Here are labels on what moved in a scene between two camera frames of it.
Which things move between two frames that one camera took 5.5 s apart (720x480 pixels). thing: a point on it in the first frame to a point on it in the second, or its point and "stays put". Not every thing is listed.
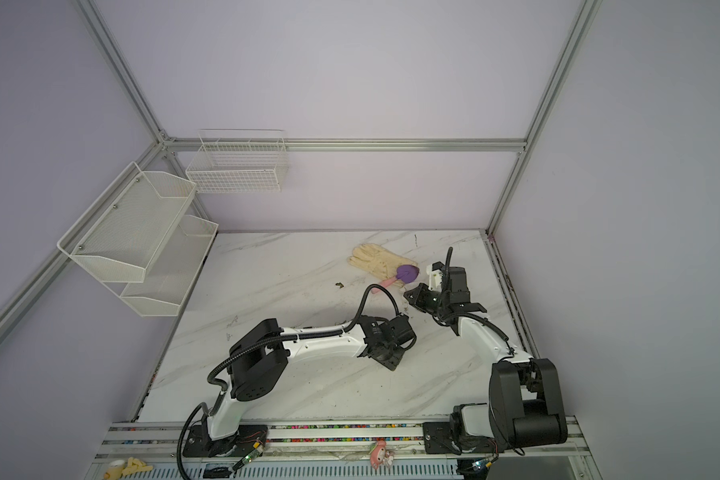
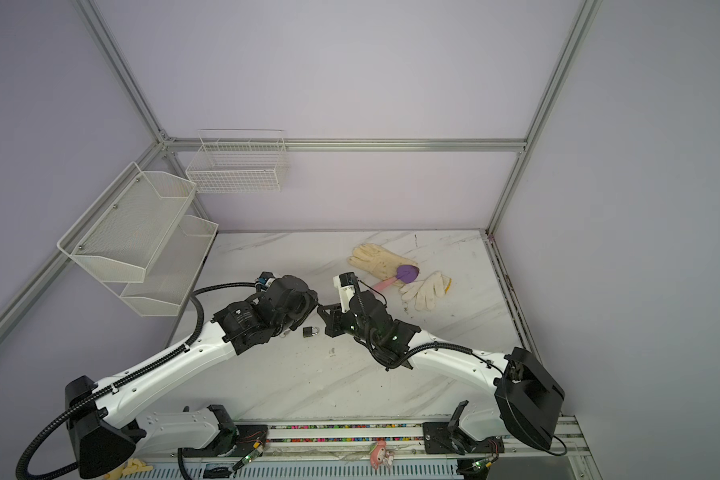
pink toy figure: (379, 455) stays put
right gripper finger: (411, 300) to (334, 323)
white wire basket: (238, 161) stays put
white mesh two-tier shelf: (141, 243) stays put
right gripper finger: (413, 294) to (331, 313)
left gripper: (393, 363) to (310, 301)
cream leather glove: (377, 261) stays put
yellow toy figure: (117, 468) stays put
